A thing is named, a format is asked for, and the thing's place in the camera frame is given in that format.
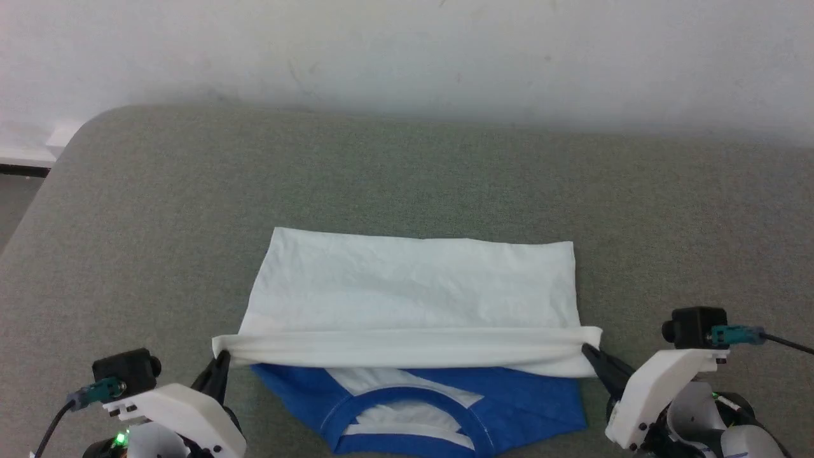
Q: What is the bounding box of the camera cable teal connector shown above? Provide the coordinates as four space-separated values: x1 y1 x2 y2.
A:
711 325 814 356
35 377 125 458

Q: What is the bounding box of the blue and white T-shirt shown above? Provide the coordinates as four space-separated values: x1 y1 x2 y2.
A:
212 227 604 458

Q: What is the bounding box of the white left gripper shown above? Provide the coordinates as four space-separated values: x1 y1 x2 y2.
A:
102 349 247 458

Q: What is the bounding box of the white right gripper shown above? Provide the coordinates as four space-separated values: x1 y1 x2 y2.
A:
581 344 729 452

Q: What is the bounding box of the left camera cable teal connector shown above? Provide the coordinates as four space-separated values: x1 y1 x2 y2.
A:
35 377 125 458

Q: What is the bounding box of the right camera cable teal connector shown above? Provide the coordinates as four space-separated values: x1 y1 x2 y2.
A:
711 325 814 356

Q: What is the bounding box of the white wall skirting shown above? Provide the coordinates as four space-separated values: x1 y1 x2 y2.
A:
0 120 85 167

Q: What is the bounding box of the grey fabric sofa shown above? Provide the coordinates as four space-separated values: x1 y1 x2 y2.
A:
0 105 814 458

